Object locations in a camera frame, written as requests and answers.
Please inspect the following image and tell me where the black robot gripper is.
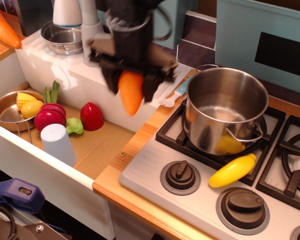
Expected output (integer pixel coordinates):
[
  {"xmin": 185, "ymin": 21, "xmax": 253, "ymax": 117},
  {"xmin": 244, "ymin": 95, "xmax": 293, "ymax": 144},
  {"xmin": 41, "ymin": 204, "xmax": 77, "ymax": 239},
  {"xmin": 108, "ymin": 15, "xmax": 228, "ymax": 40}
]
[{"xmin": 87, "ymin": 14, "xmax": 178, "ymax": 103}]

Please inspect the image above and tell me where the small orange toy carrot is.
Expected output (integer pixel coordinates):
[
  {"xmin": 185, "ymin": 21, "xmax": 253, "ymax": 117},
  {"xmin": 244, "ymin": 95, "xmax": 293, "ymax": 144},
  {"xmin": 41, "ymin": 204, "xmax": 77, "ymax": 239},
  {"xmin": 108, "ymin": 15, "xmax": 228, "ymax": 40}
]
[{"xmin": 117, "ymin": 70, "xmax": 144, "ymax": 116}]

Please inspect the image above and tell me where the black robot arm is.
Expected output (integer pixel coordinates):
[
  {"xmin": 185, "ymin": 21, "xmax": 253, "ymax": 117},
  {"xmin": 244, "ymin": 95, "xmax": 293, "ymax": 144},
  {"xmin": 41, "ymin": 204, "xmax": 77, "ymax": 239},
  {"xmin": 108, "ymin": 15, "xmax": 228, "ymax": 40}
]
[{"xmin": 87, "ymin": 0, "xmax": 178, "ymax": 102}]

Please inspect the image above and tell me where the small steel pot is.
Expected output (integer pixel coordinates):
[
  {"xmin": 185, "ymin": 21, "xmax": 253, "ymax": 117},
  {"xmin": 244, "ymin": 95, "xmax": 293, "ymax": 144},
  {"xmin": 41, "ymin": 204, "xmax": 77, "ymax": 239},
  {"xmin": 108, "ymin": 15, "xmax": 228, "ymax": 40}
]
[{"xmin": 40, "ymin": 21, "xmax": 84, "ymax": 56}]

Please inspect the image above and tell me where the large steel cooking pot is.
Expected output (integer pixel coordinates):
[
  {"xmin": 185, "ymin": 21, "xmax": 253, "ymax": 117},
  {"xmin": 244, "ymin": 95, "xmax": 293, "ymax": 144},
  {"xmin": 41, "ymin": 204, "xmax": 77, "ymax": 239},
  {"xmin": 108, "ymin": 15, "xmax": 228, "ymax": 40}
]
[{"xmin": 183, "ymin": 64, "xmax": 269, "ymax": 156}]

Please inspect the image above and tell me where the large orange toy carrot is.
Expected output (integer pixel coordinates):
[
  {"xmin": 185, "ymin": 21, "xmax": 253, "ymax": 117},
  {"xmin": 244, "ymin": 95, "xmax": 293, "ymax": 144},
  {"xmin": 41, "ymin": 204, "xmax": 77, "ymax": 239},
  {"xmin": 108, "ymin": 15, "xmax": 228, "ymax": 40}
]
[{"xmin": 0, "ymin": 10, "xmax": 22, "ymax": 49}]

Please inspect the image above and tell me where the white blue toy can opener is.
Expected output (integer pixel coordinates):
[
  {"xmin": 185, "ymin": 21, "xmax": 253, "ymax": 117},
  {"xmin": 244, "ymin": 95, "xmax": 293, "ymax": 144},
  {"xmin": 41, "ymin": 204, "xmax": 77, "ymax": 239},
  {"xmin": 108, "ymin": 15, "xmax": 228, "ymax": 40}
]
[{"xmin": 158, "ymin": 76, "xmax": 193, "ymax": 108}]

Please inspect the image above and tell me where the red toy pepper half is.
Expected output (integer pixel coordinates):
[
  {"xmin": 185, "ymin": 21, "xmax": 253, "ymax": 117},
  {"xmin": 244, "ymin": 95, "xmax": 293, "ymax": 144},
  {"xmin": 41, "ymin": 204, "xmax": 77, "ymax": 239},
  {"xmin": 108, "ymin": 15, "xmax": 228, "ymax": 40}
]
[{"xmin": 80, "ymin": 102, "xmax": 104, "ymax": 131}]

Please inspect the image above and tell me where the grey toy faucet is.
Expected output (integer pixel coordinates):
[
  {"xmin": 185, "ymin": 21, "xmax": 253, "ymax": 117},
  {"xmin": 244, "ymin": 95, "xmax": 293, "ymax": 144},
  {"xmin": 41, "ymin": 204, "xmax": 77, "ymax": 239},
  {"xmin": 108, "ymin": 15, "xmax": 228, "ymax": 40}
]
[{"xmin": 80, "ymin": 0, "xmax": 110, "ymax": 68}]

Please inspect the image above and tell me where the left black burner grate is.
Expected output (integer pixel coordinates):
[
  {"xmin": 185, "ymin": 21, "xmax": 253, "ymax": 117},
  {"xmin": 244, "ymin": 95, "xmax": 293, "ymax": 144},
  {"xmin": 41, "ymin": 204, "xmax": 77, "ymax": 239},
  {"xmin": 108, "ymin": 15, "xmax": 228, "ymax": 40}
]
[{"xmin": 155, "ymin": 100, "xmax": 286, "ymax": 186}]

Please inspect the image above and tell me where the black burner grate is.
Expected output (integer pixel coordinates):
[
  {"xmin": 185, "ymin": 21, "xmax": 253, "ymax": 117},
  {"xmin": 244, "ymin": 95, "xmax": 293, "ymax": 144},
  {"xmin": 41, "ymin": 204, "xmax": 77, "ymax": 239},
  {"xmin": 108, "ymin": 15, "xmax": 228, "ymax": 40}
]
[
  {"xmin": 155, "ymin": 100, "xmax": 286, "ymax": 186},
  {"xmin": 256, "ymin": 115, "xmax": 300, "ymax": 210}
]

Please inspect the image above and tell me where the green toy broccoli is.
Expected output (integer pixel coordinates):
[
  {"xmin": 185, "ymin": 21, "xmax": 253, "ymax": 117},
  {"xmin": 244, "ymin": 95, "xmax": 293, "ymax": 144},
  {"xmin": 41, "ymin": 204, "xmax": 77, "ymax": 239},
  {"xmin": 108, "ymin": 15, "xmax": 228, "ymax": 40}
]
[{"xmin": 66, "ymin": 117, "xmax": 84, "ymax": 135}]

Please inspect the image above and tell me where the red toy radish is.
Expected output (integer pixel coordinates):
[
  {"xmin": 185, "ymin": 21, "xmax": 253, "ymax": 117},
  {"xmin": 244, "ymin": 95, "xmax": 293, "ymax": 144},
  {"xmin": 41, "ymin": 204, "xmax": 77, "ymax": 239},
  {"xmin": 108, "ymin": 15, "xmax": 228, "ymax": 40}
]
[{"xmin": 34, "ymin": 80, "xmax": 67, "ymax": 132}]

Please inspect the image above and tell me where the white soap bottle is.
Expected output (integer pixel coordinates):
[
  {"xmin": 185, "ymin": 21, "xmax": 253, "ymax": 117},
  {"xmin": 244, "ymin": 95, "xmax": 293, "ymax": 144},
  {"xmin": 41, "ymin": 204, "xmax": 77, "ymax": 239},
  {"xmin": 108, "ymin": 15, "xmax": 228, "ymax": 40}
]
[{"xmin": 53, "ymin": 0, "xmax": 83, "ymax": 28}]

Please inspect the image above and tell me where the light blue plastic cup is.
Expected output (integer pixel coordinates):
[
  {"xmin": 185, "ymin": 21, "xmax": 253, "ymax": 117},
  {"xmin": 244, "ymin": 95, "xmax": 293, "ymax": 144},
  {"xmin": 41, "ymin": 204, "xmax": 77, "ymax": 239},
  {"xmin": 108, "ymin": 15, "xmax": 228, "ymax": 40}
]
[{"xmin": 40, "ymin": 123, "xmax": 77, "ymax": 167}]

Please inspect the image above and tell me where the yellow toy lemon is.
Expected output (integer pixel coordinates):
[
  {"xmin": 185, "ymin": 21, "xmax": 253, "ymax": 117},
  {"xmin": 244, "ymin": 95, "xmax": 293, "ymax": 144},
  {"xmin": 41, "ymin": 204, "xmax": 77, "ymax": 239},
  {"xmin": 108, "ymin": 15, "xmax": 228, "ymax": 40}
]
[{"xmin": 21, "ymin": 100, "xmax": 44, "ymax": 119}]

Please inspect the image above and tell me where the left black stove knob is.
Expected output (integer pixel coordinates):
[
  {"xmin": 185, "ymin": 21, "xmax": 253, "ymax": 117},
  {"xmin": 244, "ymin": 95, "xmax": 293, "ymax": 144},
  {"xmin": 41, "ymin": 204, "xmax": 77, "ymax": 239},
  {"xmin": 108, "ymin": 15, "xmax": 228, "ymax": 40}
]
[{"xmin": 160, "ymin": 160, "xmax": 201, "ymax": 196}]

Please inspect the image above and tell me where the yellow toy corn piece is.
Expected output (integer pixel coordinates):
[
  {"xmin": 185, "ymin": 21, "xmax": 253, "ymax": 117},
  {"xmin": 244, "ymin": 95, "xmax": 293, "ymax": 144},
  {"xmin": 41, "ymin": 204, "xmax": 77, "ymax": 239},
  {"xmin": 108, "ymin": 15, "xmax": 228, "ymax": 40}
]
[{"xmin": 16, "ymin": 92, "xmax": 37, "ymax": 111}]

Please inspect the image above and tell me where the steel bowl on stand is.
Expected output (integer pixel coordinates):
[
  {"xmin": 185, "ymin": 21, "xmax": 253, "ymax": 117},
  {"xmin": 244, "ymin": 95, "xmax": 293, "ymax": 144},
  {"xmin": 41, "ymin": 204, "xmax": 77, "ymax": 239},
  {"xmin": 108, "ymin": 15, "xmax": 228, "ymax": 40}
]
[{"xmin": 0, "ymin": 90, "xmax": 46, "ymax": 142}]

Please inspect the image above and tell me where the white toy sink basin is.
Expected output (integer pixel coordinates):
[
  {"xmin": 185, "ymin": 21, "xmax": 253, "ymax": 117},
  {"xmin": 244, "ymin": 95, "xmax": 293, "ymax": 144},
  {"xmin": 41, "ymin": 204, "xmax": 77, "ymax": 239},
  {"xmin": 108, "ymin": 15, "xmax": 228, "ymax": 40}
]
[{"xmin": 0, "ymin": 31, "xmax": 189, "ymax": 240}]

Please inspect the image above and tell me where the yellow toy banana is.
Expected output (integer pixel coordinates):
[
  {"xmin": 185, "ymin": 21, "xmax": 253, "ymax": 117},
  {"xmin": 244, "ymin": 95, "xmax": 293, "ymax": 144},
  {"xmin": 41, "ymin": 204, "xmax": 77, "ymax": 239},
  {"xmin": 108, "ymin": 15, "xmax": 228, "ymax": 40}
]
[{"xmin": 208, "ymin": 153, "xmax": 257, "ymax": 188}]

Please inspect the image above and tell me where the blue clamp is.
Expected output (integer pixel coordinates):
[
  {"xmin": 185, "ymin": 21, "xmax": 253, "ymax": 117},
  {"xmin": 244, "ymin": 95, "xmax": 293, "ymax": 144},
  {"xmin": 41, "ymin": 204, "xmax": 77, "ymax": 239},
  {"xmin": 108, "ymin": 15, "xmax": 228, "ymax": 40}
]
[{"xmin": 0, "ymin": 178, "xmax": 46, "ymax": 214}]

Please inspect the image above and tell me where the middle black stove knob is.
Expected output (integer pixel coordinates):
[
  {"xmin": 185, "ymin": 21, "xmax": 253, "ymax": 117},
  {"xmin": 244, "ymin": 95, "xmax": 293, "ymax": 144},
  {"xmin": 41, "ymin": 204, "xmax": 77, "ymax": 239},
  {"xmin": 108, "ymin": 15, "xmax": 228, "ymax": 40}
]
[{"xmin": 215, "ymin": 187, "xmax": 270, "ymax": 236}]

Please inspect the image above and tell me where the grey toy stove top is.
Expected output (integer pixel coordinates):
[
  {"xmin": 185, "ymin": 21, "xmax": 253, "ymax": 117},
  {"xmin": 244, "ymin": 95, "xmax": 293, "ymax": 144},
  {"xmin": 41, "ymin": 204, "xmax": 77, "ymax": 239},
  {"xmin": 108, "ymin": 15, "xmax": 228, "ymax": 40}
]
[{"xmin": 119, "ymin": 102, "xmax": 300, "ymax": 240}]

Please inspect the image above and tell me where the right black burner grate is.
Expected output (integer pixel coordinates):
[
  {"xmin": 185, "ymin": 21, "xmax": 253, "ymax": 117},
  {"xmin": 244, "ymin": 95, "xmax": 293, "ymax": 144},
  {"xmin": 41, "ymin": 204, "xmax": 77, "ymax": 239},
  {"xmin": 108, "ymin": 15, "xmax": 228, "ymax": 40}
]
[{"xmin": 256, "ymin": 115, "xmax": 300, "ymax": 210}]

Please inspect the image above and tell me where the black metal camera mount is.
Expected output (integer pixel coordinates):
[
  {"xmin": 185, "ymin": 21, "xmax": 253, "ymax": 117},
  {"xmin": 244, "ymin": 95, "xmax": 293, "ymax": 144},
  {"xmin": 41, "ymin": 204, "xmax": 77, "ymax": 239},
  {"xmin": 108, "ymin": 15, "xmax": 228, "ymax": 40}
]
[{"xmin": 0, "ymin": 206, "xmax": 67, "ymax": 240}]

